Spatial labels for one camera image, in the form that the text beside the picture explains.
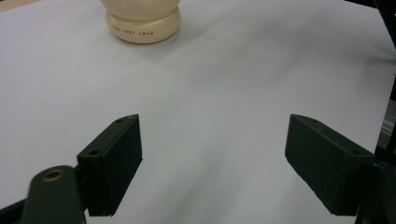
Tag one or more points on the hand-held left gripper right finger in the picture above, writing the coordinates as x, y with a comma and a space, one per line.
327, 165

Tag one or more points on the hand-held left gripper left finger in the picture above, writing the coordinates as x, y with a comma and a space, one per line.
115, 161

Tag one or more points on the cream ribbed brush holder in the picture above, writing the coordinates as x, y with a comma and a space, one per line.
143, 21

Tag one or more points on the light wooden table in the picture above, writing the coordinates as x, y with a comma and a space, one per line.
12, 3

